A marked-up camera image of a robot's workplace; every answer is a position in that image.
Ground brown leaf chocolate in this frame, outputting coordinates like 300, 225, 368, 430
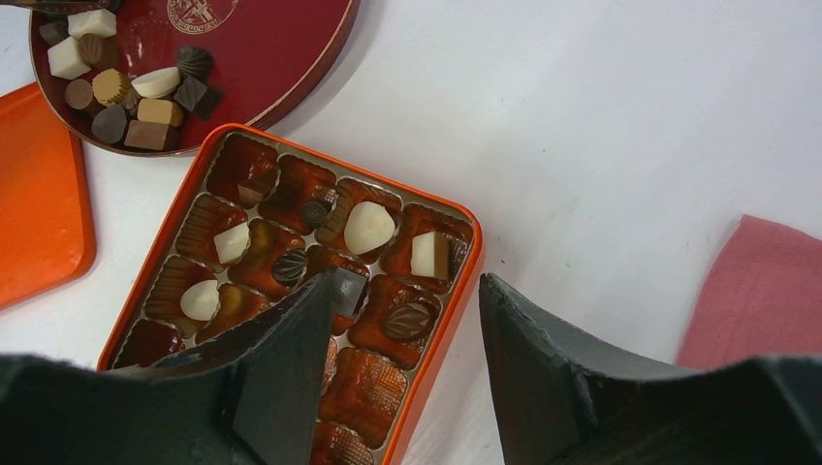
381, 302, 432, 342

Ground orange box lid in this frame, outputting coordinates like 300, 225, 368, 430
1, 83, 97, 308

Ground dark leaf chocolate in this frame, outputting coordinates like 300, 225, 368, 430
270, 248, 307, 287

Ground white rounded chocolate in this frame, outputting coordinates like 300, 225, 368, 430
343, 201, 395, 255

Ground metal serving tongs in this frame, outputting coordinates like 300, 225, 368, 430
1, 0, 111, 15

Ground dark ribbed chocolate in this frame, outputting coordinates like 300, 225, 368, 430
299, 200, 332, 229

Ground round dark red plate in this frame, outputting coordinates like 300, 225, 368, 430
28, 0, 363, 159

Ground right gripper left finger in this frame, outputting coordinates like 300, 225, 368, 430
1, 273, 332, 464

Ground brown oval chocolate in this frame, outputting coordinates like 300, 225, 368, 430
64, 78, 98, 111

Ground orange compartment chocolate box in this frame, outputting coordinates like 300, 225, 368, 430
98, 124, 484, 464

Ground pink cloth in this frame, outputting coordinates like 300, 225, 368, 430
677, 215, 821, 369

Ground dark square chocolate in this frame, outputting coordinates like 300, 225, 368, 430
331, 266, 368, 319

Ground white oval chocolate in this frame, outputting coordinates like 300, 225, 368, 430
131, 67, 181, 99
180, 279, 220, 322

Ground white square chocolate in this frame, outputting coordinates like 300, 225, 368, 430
410, 231, 450, 281
67, 9, 117, 39
47, 37, 91, 80

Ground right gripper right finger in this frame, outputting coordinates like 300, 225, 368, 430
479, 273, 821, 464

